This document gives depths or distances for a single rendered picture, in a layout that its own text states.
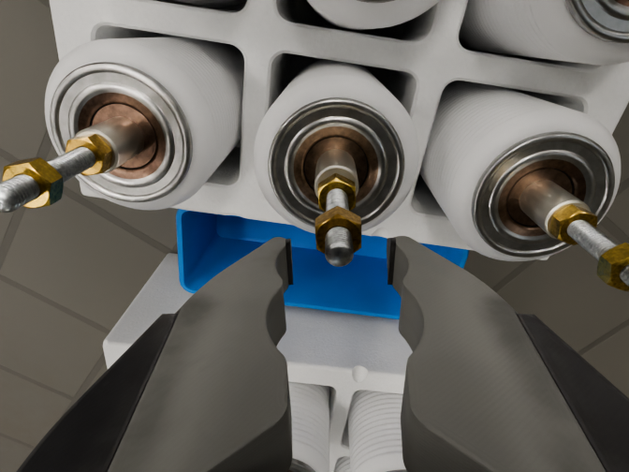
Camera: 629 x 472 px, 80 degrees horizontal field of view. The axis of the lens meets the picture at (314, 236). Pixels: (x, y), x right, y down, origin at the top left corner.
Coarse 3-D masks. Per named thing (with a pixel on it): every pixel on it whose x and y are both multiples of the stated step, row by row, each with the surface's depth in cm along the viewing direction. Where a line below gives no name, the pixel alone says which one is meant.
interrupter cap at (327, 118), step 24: (288, 120) 20; (312, 120) 20; (336, 120) 20; (360, 120) 20; (384, 120) 20; (288, 144) 20; (312, 144) 20; (336, 144) 21; (360, 144) 20; (384, 144) 20; (288, 168) 21; (312, 168) 21; (360, 168) 21; (384, 168) 21; (288, 192) 22; (312, 192) 22; (360, 192) 22; (384, 192) 22; (312, 216) 22; (360, 216) 22
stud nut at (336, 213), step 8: (336, 208) 14; (320, 216) 14; (328, 216) 14; (336, 216) 14; (344, 216) 14; (352, 216) 14; (320, 224) 14; (328, 224) 14; (336, 224) 14; (344, 224) 14; (352, 224) 14; (360, 224) 14; (320, 232) 14; (352, 232) 14; (360, 232) 14; (320, 240) 14; (352, 240) 14; (360, 240) 14; (320, 248) 14
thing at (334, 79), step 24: (312, 72) 23; (336, 72) 21; (360, 72) 23; (288, 96) 20; (312, 96) 20; (336, 96) 19; (360, 96) 19; (384, 96) 20; (264, 120) 21; (408, 120) 20; (264, 144) 21; (408, 144) 21; (264, 168) 21; (408, 168) 21; (264, 192) 23; (408, 192) 23; (288, 216) 23; (384, 216) 23
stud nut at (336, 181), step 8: (336, 176) 17; (320, 184) 17; (328, 184) 17; (336, 184) 17; (344, 184) 17; (352, 184) 17; (320, 192) 17; (328, 192) 17; (352, 192) 17; (320, 200) 17; (352, 200) 17; (320, 208) 18; (352, 208) 18
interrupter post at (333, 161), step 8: (328, 152) 20; (336, 152) 20; (344, 152) 21; (320, 160) 20; (328, 160) 19; (336, 160) 19; (344, 160) 19; (352, 160) 20; (320, 168) 19; (328, 168) 18; (336, 168) 18; (344, 168) 18; (352, 168) 19; (320, 176) 18; (328, 176) 18; (344, 176) 18; (352, 176) 18
